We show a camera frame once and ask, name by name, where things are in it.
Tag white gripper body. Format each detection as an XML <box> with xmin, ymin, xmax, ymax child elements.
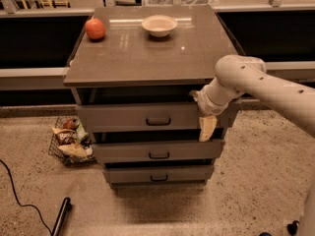
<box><xmin>197</xmin><ymin>86</ymin><xmax>229</xmax><ymax>116</ymax></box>

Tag red apple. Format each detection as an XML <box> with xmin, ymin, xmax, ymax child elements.
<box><xmin>85</xmin><ymin>18</ymin><xmax>105</xmax><ymax>40</ymax></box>

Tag wire basket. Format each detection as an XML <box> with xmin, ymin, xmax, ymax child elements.
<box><xmin>48</xmin><ymin>116</ymin><xmax>96</xmax><ymax>166</ymax></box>

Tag grey middle drawer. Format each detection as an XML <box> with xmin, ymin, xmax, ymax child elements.
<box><xmin>93</xmin><ymin>140</ymin><xmax>224</xmax><ymax>163</ymax></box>

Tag grey top drawer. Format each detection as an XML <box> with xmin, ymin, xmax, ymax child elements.
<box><xmin>76</xmin><ymin>99</ymin><xmax>242</xmax><ymax>134</ymax></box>

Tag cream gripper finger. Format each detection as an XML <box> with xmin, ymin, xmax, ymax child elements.
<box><xmin>189</xmin><ymin>90</ymin><xmax>199</xmax><ymax>102</ymax></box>
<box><xmin>199</xmin><ymin>115</ymin><xmax>218</xmax><ymax>142</ymax></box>

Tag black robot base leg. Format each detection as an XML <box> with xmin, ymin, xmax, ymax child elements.
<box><xmin>51</xmin><ymin>197</ymin><xmax>72</xmax><ymax>236</ymax></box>

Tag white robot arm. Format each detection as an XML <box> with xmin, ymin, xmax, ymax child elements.
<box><xmin>189</xmin><ymin>55</ymin><xmax>315</xmax><ymax>142</ymax></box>

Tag grey drawer cabinet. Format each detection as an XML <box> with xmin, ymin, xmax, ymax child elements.
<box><xmin>63</xmin><ymin>5</ymin><xmax>252</xmax><ymax>190</ymax></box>

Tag white bowl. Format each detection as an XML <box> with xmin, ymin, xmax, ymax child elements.
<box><xmin>142</xmin><ymin>15</ymin><xmax>177</xmax><ymax>37</ymax></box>

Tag grey bottom drawer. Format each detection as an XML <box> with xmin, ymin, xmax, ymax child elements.
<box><xmin>103</xmin><ymin>165</ymin><xmax>215</xmax><ymax>185</ymax></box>

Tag black caster wheel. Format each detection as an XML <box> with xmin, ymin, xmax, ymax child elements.
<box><xmin>286</xmin><ymin>220</ymin><xmax>299</xmax><ymax>236</ymax></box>

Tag black floor cable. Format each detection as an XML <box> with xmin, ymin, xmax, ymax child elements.
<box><xmin>0</xmin><ymin>158</ymin><xmax>53</xmax><ymax>235</ymax></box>

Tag snack bags in basket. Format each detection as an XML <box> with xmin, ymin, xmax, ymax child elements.
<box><xmin>52</xmin><ymin>118</ymin><xmax>93</xmax><ymax>159</ymax></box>

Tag grey drawer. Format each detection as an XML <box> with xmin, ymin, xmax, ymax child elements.
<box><xmin>93</xmin><ymin>140</ymin><xmax>224</xmax><ymax>163</ymax></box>
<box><xmin>76</xmin><ymin>99</ymin><xmax>242</xmax><ymax>134</ymax></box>
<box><xmin>103</xmin><ymin>165</ymin><xmax>215</xmax><ymax>185</ymax></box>

